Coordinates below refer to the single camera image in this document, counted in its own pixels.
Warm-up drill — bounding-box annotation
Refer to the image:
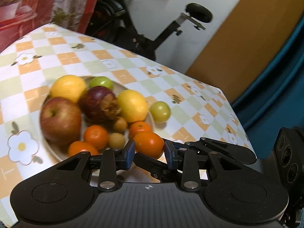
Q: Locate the small yellow-green apple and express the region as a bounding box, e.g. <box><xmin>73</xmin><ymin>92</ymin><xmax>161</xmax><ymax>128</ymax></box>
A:
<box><xmin>150</xmin><ymin>101</ymin><xmax>171</xmax><ymax>123</ymax></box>

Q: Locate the yellow lemon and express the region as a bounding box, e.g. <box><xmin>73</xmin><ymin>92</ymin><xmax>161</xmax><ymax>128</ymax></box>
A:
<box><xmin>51</xmin><ymin>75</ymin><xmax>87</xmax><ymax>103</ymax></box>
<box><xmin>116</xmin><ymin>89</ymin><xmax>148</xmax><ymax>123</ymax></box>

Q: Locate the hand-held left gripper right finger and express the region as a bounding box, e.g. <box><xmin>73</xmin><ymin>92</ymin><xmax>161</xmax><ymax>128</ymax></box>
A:
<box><xmin>165</xmin><ymin>140</ymin><xmax>241</xmax><ymax>191</ymax></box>

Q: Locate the small brown kiwi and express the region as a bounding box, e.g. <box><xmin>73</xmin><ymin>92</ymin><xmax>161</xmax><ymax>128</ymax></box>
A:
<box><xmin>108</xmin><ymin>133</ymin><xmax>125</xmax><ymax>150</ymax></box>
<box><xmin>113</xmin><ymin>117</ymin><xmax>128</xmax><ymax>133</ymax></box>

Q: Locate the small mandarin orange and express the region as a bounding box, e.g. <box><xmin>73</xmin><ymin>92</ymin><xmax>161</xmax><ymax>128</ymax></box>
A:
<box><xmin>68</xmin><ymin>141</ymin><xmax>99</xmax><ymax>157</ymax></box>
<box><xmin>83</xmin><ymin>125</ymin><xmax>109</xmax><ymax>150</ymax></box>
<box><xmin>129</xmin><ymin>122</ymin><xmax>152</xmax><ymax>139</ymax></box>

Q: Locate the brown wooden board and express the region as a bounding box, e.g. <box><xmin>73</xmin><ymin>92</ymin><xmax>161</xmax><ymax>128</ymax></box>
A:
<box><xmin>185</xmin><ymin>0</ymin><xmax>302</xmax><ymax>104</ymax></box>

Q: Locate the beige round plate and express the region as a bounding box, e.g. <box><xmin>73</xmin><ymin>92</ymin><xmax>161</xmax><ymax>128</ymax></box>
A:
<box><xmin>41</xmin><ymin>75</ymin><xmax>155</xmax><ymax>174</ymax></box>

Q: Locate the large red apple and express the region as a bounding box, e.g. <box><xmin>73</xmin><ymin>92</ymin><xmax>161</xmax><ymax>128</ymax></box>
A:
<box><xmin>40</xmin><ymin>97</ymin><xmax>82</xmax><ymax>146</ymax></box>

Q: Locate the checkered floral tablecloth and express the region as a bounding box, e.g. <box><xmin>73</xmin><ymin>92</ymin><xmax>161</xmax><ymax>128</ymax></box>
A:
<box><xmin>0</xmin><ymin>24</ymin><xmax>257</xmax><ymax>228</ymax></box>

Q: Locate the teal cloth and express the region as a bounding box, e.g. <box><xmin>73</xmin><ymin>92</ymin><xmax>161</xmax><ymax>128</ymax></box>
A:
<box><xmin>231</xmin><ymin>12</ymin><xmax>304</xmax><ymax>159</ymax></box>

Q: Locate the dark purple mangosteen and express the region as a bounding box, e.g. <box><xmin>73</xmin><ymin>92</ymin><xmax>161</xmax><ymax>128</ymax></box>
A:
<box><xmin>78</xmin><ymin>87</ymin><xmax>121</xmax><ymax>124</ymax></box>

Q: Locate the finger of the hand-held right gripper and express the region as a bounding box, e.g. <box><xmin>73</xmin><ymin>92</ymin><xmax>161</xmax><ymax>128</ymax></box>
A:
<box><xmin>134</xmin><ymin>151</ymin><xmax>183</xmax><ymax>183</ymax></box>
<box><xmin>171</xmin><ymin>137</ymin><xmax>234</xmax><ymax>157</ymax></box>

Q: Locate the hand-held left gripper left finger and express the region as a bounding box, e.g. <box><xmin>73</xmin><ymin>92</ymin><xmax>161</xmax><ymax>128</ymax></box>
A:
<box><xmin>51</xmin><ymin>140</ymin><xmax>136</xmax><ymax>192</ymax></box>

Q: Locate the black exercise bike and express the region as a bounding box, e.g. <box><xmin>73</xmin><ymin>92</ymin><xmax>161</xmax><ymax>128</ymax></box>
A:
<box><xmin>84</xmin><ymin>0</ymin><xmax>213</xmax><ymax>62</ymax></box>

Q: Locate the printed pink room backdrop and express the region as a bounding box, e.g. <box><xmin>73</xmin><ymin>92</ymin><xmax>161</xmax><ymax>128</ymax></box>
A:
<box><xmin>0</xmin><ymin>0</ymin><xmax>100</xmax><ymax>53</ymax></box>

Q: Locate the large dark orange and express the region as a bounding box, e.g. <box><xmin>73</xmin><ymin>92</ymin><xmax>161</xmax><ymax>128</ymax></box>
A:
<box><xmin>133</xmin><ymin>132</ymin><xmax>165</xmax><ymax>159</ymax></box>

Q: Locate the small bright green apple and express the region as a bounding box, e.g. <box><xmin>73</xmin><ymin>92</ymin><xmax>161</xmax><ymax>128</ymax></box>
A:
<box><xmin>89</xmin><ymin>76</ymin><xmax>113</xmax><ymax>89</ymax></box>

